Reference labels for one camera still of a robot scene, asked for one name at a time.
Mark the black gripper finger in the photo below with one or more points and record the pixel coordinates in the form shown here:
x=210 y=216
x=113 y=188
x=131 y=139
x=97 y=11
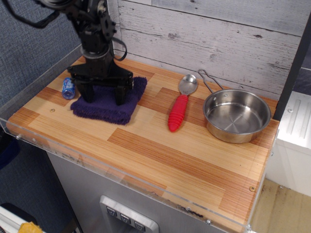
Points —
x=120 y=93
x=86 y=91

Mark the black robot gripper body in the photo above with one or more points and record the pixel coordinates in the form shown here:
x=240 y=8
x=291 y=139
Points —
x=100 y=70

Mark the purple towel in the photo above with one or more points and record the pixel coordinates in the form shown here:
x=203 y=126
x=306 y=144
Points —
x=104 y=105

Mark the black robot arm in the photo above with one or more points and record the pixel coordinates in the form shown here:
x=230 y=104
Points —
x=96 y=30

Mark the small blue can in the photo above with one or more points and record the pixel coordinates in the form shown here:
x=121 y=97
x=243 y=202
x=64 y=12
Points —
x=68 y=89

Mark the silver toy fridge cabinet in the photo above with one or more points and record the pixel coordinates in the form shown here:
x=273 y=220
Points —
x=176 y=202

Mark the stainless steel pot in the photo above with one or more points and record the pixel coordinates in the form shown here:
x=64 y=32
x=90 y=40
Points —
x=234 y=115

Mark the silver dispenser button panel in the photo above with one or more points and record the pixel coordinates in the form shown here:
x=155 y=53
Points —
x=132 y=220

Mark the white side cabinet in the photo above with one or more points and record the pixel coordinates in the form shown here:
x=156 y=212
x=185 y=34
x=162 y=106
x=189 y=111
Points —
x=290 y=161

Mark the dark grey left post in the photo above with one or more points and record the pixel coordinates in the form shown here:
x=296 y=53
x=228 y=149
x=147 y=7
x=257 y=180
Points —
x=109 y=26

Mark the dark grey post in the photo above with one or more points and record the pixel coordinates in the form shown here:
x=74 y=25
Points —
x=109 y=26
x=294 y=71

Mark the red handled metal spoon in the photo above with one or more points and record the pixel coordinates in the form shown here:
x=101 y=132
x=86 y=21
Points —
x=187 y=86

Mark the clear acrylic guard rail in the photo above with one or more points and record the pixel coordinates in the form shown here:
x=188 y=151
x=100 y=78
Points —
x=40 y=116

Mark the dark grey right post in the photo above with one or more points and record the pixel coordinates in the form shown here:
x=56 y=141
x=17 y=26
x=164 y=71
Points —
x=294 y=71

